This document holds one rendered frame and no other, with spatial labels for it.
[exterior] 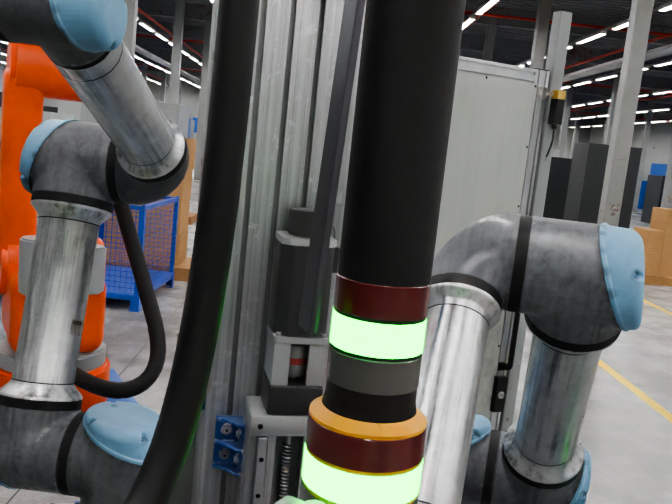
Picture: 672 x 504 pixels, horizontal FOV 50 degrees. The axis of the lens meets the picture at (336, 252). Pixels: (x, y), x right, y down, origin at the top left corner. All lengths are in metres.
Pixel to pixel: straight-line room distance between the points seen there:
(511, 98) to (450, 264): 1.72
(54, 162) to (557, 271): 0.70
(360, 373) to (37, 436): 0.87
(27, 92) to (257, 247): 3.19
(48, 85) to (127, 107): 3.37
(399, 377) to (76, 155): 0.89
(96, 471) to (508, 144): 1.82
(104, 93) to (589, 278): 0.57
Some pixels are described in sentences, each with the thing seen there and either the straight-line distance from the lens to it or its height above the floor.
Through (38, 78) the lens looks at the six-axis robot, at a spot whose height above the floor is 1.86.
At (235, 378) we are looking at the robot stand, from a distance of 1.20.
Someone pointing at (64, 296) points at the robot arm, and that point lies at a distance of 1.09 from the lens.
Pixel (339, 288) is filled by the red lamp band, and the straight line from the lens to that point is 0.25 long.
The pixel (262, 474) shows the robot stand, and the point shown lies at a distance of 1.17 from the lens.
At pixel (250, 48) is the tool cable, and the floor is 1.69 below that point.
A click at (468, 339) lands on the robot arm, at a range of 0.77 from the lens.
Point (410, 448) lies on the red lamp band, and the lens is 0.26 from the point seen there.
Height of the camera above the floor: 1.67
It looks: 8 degrees down
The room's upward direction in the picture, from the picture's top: 6 degrees clockwise
